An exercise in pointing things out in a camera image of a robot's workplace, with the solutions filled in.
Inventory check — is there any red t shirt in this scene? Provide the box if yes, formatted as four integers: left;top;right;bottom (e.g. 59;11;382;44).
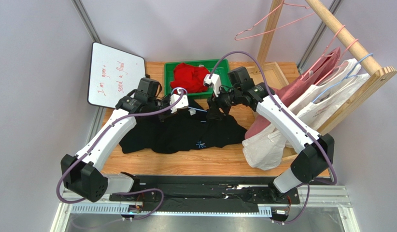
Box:
170;63;210;93

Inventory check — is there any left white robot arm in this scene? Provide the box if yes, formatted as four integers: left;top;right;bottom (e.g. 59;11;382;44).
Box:
56;77;188;204

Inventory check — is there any blue wire hanger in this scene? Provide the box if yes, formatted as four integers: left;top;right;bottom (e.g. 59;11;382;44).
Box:
188;107;208;123

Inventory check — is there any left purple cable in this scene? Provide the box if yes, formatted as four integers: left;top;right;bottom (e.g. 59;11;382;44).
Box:
56;87;188;221

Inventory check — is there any hanging white t shirt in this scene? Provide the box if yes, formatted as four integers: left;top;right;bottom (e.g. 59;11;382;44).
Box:
282;72;371;148
242;58;361;170

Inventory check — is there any aluminium frame rail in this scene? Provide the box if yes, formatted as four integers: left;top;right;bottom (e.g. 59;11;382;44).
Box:
50;107;360;232

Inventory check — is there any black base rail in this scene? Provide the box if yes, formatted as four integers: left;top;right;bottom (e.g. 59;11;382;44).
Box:
109;175;301;213

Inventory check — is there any hanging pink t shirt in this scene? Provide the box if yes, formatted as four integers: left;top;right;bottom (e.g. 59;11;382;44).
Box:
244;47;340;139

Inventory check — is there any purple cable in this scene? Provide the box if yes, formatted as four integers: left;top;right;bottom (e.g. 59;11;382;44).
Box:
56;87;188;221
209;51;338;225

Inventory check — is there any black t shirt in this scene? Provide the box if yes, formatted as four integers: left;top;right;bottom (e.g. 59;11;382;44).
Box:
119;99;247;154

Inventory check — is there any pink wire hanger empty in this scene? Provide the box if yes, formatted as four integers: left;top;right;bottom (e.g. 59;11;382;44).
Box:
234;0;316;41

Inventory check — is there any wooden clothes rack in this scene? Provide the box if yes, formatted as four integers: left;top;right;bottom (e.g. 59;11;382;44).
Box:
238;0;397;163

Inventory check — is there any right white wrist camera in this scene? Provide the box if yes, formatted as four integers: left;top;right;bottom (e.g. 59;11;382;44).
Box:
203;74;222;97

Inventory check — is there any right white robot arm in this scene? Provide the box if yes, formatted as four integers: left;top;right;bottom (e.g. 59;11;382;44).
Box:
203;67;335;195

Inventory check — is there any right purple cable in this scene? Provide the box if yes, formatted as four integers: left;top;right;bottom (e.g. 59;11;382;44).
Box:
209;51;338;225

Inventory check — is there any white whiteboard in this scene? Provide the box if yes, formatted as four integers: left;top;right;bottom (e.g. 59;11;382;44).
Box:
87;42;146;108

